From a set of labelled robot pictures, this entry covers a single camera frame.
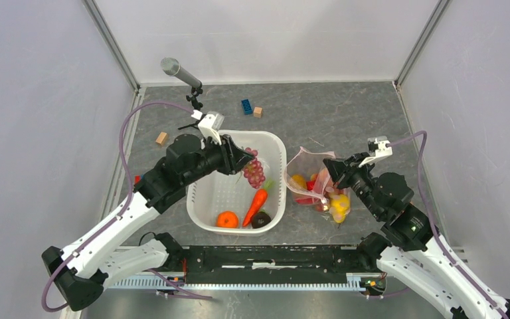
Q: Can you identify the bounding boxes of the white plastic basket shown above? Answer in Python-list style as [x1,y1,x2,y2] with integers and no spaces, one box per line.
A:
[187,130,287,237]

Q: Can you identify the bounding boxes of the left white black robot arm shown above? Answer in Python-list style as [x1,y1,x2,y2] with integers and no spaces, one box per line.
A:
[41,134,255,312]

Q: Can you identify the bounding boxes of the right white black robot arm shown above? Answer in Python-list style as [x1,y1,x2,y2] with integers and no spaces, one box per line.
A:
[323,153,510,318]

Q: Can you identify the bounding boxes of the purple cable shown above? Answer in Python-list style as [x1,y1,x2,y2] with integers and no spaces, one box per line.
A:
[41,101,201,313]
[388,130,509,318]

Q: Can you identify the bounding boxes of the small wooden cube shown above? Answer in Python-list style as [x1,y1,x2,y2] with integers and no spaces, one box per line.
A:
[253,107,263,118]

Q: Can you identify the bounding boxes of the wooden block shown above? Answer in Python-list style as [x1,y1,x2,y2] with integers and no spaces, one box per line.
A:
[155,132,168,146]

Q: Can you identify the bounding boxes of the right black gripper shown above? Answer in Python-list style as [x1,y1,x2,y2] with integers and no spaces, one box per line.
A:
[321,151,384,219]

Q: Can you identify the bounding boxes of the strawberry bunch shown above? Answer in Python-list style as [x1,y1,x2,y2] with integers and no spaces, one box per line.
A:
[306,180,339,212]

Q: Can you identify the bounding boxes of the white cable duct rail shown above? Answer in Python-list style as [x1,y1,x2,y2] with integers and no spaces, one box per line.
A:
[105,274,366,292]

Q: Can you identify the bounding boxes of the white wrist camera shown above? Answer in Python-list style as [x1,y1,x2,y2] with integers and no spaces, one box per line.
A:
[359,136,392,167]
[191,110,224,145]

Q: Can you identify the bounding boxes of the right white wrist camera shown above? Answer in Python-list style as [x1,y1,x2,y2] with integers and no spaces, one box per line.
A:
[359,136,392,167]

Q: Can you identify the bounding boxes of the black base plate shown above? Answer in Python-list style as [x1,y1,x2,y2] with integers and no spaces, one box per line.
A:
[156,245,384,284]

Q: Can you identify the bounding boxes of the orange carrot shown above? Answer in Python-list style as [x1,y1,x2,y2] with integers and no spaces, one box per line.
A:
[242,180,274,227]

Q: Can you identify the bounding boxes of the clear zip top bag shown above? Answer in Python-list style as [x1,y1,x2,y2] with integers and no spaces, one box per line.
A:
[282,147,351,225]

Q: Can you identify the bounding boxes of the purple grapes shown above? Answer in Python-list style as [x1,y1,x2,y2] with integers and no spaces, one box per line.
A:
[242,148,266,189]

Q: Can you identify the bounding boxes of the dark avocado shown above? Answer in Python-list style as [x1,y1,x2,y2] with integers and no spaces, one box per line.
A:
[251,211,272,229]

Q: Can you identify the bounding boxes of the grey microphone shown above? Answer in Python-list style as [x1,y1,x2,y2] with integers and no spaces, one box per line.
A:
[160,57,202,89]

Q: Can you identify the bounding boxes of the yellow pear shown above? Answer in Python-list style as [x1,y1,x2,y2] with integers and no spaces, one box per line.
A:
[329,193,351,224]

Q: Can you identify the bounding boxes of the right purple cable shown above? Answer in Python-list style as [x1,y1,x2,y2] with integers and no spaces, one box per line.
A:
[388,130,509,318]

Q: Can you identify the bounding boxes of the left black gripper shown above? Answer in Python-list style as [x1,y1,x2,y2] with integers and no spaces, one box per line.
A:
[183,132,255,185]

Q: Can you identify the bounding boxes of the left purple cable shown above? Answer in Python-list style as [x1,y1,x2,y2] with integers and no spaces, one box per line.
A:
[41,101,201,313]

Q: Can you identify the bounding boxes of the red bell pepper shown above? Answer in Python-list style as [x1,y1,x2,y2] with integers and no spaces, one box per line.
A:
[294,196,315,205]

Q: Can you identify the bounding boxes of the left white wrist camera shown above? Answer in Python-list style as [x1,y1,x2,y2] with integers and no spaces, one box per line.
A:
[191,110,224,145]

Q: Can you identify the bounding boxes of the brown kiwi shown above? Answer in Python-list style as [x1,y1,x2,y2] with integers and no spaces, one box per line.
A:
[291,174,307,191]

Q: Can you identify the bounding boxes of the orange tangerine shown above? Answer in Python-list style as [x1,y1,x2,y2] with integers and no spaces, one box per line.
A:
[215,211,239,229]

